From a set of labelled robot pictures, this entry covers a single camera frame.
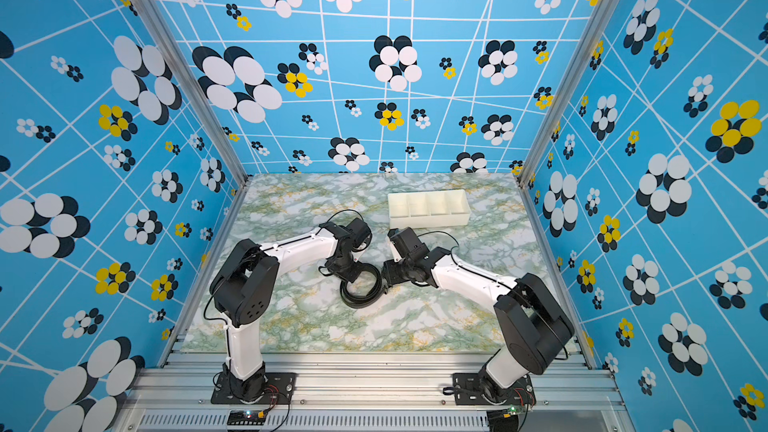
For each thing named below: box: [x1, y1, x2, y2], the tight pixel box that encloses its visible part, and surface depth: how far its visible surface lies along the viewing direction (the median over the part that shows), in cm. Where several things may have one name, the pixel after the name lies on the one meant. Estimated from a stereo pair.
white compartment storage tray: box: [387, 189, 471, 229], surface depth 113 cm
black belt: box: [340, 262, 383, 308], surface depth 89 cm
